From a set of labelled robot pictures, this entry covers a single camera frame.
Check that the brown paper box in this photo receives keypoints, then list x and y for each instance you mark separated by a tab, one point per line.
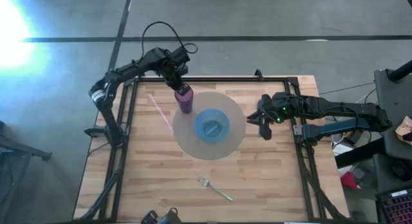
404	130

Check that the dark metal stand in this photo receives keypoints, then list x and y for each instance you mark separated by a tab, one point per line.
19	150

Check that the blue power box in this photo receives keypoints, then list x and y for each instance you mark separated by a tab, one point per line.
355	135

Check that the grey cart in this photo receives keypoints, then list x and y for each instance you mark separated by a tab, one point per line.
392	98

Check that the round grey placemat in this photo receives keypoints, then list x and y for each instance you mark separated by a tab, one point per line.
238	134

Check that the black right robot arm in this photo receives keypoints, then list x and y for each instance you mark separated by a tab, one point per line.
338	109

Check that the red item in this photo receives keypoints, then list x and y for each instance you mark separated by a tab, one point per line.
349	180

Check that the keyboard with lit keys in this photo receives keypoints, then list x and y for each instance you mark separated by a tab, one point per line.
397	208

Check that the light blue bowl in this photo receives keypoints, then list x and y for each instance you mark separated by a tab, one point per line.
211	125

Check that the purple faceted plastic cup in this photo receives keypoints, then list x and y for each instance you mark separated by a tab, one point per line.
184	101

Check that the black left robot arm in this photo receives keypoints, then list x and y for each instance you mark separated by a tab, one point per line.
109	79

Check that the black aluminium rig frame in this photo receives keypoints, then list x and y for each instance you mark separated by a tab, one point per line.
225	79

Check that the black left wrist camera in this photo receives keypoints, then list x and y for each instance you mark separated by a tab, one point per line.
180	53

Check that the pink drinking straw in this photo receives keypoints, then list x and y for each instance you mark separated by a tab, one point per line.
161	113

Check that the white paper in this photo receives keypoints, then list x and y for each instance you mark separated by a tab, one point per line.
341	150

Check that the black pole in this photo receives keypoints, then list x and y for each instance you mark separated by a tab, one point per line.
400	72

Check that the black device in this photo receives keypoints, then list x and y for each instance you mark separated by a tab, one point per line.
170	217
149	217

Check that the black beam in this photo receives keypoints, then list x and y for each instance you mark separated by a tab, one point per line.
357	154

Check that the silver metal fork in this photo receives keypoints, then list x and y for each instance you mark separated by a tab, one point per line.
215	189

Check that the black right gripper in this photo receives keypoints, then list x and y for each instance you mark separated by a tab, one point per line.
283	103

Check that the black clamp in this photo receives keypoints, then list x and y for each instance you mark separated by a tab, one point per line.
259	74

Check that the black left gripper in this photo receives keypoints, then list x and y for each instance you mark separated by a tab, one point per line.
172	72

